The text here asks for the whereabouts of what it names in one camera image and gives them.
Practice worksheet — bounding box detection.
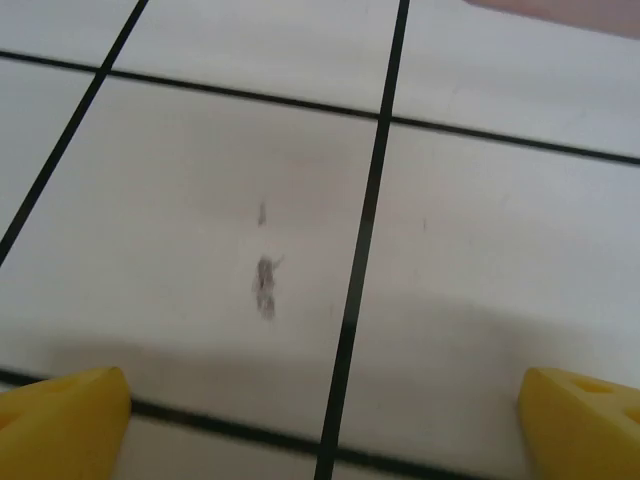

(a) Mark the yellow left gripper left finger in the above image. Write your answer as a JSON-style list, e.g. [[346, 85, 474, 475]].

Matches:
[[0, 366, 133, 480]]

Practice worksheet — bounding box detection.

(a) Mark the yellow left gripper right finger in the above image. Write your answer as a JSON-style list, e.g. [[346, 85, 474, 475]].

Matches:
[[516, 367, 640, 480]]

